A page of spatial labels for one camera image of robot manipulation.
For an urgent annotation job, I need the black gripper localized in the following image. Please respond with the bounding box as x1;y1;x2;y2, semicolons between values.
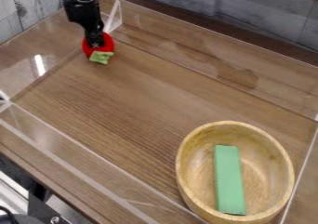
63;0;105;47

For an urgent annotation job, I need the red felt fruit green leaf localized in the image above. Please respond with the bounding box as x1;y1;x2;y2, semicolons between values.
82;33;116;65

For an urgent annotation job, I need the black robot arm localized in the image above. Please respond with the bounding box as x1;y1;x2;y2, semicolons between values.
62;0;105;47

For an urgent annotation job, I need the wooden oval bowl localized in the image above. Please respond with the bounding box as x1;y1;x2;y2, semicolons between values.
176;121;295;224

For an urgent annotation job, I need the green rectangular block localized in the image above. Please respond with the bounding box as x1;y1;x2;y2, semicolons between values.
214;144;248;216

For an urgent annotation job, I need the clear acrylic tray enclosure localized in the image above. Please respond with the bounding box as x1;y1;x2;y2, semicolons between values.
0;0;318;224

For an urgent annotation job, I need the black clamp with cable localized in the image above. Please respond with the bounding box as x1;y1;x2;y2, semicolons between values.
0;192;67;224

